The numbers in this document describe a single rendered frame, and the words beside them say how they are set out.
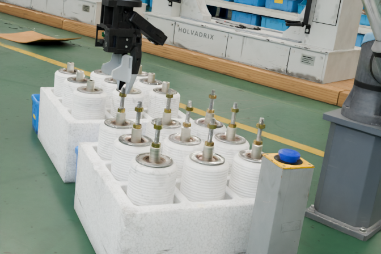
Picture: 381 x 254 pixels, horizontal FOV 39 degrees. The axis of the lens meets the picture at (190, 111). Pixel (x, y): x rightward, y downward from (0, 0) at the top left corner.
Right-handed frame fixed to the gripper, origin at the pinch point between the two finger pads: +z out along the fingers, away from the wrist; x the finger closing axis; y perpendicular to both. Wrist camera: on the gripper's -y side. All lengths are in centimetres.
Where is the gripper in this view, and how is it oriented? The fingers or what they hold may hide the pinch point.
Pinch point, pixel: (126, 86)
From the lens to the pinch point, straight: 127.4
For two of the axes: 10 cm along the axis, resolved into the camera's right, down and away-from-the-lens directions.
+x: 5.4, 2.9, -7.9
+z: -1.3, 9.6, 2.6
